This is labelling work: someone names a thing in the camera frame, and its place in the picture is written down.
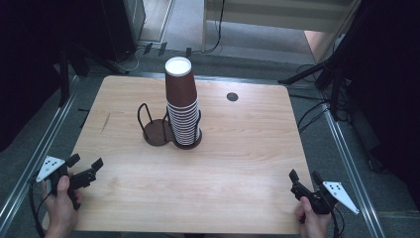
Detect white floor cable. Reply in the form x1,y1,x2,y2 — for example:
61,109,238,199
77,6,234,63
121,46,147,73

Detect person's left hand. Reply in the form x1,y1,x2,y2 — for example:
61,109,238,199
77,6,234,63
42,175,84,238

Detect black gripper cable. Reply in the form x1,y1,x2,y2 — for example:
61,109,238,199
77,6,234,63
330,205,347,238
27,178,46,238

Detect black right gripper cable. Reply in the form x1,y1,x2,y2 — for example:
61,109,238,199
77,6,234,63
330,205,347,238

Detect black floor cables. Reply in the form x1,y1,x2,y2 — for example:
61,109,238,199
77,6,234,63
296,98,332,134

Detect white furniture panel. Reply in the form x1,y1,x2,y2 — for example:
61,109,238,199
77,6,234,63
201,0,362,53

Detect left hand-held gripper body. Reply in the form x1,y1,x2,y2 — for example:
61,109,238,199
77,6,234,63
35,155,97,211

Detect black metal stand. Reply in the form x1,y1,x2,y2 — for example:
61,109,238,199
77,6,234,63
58,41,131,107

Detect grey cabinet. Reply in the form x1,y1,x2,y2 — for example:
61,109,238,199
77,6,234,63
122,0,147,46

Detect black curtain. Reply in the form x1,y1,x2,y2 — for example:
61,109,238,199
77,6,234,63
336,0,420,212
0,0,137,153

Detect black wire cup holder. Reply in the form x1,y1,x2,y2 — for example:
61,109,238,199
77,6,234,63
137,102,203,151

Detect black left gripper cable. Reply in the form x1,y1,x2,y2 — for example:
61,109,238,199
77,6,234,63
27,178,46,238

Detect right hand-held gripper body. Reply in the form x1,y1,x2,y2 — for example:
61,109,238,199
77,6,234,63
289,180,361,216

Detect metal floor rail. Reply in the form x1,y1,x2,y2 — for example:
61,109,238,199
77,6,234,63
322,108,386,238
0,74,80,229

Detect person's right hand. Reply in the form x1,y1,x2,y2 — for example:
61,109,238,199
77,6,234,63
295,195,333,238

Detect black tripod stand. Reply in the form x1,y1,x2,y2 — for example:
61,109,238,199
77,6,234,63
277,49,352,121

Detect black hanging cable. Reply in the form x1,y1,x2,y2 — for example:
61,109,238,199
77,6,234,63
190,0,226,55

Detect stack of brown paper cups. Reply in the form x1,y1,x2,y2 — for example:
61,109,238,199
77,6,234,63
164,56,202,147

